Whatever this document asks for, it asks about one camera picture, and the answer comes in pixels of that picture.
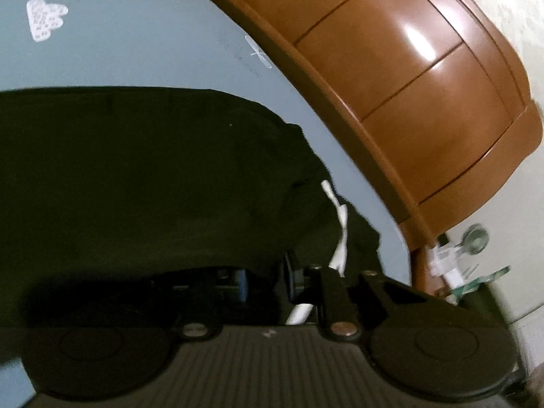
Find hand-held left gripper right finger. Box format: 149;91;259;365
283;251;443;341

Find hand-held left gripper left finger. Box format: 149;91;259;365
152;268;251;341

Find black shorts with white drawstring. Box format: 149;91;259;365
0;87;382;328

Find clear round glass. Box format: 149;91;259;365
460;224;490;257

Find green edged glass plate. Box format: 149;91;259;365
451;266;511;297

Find wooden headboard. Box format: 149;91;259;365
189;0;544;297

